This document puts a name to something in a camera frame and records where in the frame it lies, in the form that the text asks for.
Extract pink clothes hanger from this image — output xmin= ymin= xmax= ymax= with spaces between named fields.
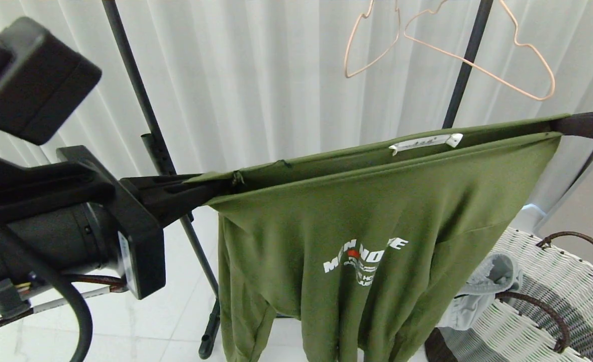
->
xmin=344 ymin=0 xmax=402 ymax=79
xmin=403 ymin=0 xmax=556 ymax=102

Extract white laundry basket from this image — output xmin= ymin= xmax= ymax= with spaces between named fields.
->
xmin=425 ymin=226 xmax=593 ymax=362

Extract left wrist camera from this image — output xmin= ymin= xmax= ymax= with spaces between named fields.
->
xmin=0 ymin=17 xmax=117 ymax=222

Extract pale grey shorts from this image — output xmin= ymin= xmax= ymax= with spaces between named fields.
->
xmin=437 ymin=253 xmax=524 ymax=331

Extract green printed t-shirt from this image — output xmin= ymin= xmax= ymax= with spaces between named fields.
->
xmin=185 ymin=115 xmax=571 ymax=362

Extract black cable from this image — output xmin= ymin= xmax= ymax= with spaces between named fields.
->
xmin=0 ymin=199 xmax=94 ymax=362

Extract black clothes rack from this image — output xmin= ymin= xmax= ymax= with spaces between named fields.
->
xmin=101 ymin=0 xmax=494 ymax=360

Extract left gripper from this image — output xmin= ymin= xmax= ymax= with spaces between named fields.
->
xmin=0 ymin=146 xmax=238 ymax=312

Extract white curtain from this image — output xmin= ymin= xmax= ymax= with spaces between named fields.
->
xmin=0 ymin=0 xmax=593 ymax=233

